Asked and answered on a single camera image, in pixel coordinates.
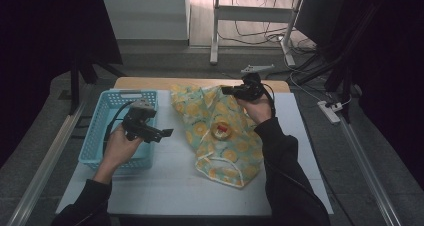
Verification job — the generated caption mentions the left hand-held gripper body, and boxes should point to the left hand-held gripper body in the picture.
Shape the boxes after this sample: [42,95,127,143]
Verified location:
[121,98,158,143]

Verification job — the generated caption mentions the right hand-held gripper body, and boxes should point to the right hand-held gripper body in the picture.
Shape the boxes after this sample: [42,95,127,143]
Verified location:
[236,64,276,102]

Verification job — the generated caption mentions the orange print cloth bag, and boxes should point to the orange print cloth bag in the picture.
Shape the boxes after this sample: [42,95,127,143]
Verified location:
[169,84,267,189]

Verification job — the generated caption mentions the round tin with red label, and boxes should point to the round tin with red label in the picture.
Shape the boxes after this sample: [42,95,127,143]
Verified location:
[211,121,233,141]

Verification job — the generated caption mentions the light blue plastic basket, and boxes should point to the light blue plastic basket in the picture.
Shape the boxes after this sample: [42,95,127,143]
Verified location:
[78,89,159,171]

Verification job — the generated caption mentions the person's right hand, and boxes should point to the person's right hand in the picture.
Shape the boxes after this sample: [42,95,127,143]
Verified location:
[236,93,273,126]

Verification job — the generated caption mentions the person's left hand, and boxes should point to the person's left hand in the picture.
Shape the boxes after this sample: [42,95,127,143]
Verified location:
[93,123,145,185]

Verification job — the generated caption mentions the white table mat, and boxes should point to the white table mat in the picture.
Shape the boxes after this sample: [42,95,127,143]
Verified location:
[55,89,334,217]

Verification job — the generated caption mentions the black metal stand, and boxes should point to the black metal stand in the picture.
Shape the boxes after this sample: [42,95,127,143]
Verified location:
[68,52,128,116]
[293,2,379,124]

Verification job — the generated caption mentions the white power strip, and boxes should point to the white power strip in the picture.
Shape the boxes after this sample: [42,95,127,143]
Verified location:
[317,100,342,125]

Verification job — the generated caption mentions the white cabinet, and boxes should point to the white cabinet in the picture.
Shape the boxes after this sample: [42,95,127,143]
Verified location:
[99,0,192,41]

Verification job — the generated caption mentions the dark curtain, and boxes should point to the dark curtain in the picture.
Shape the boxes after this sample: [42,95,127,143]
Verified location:
[343,0,424,190]
[0,0,124,167]

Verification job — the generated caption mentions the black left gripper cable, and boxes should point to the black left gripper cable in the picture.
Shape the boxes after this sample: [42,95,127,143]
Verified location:
[102,100,135,154]

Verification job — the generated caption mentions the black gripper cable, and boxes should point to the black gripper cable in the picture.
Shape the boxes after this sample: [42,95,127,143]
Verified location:
[260,83,334,226]
[102,100,135,154]

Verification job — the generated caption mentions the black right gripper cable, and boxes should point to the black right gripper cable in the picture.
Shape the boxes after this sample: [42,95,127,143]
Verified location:
[260,83,334,226]

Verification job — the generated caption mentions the white power cable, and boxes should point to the white power cable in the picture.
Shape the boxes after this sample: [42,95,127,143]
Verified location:
[283,50,353,108]

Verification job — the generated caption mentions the black floor cables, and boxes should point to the black floor cables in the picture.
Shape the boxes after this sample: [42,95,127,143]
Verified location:
[218,0,318,54]

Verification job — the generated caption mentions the white desk frame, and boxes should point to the white desk frame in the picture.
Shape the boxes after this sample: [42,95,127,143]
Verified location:
[209,0,305,67]

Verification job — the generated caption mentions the aluminium rail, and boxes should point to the aluminium rail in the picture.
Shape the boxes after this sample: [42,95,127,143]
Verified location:
[6,99,88,226]
[338,119,403,226]

